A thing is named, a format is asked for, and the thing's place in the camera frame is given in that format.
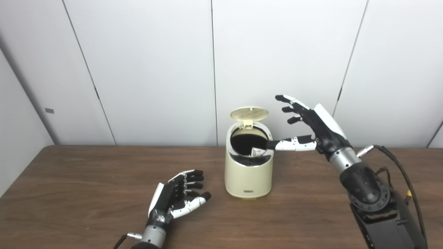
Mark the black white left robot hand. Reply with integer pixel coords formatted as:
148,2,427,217
147,169,211,227

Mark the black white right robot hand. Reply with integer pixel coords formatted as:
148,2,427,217
266,94,353,154

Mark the cream round bin lid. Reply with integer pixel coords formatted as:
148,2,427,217
230,107,270,129

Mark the cream-colored round bin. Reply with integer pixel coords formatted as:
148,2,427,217
224,107,274,200

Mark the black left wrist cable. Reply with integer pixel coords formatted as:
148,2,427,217
114,232,143,249

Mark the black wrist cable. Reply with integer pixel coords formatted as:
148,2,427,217
356,145,428,249
114,232,143,249

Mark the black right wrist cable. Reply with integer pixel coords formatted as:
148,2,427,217
356,145,428,249

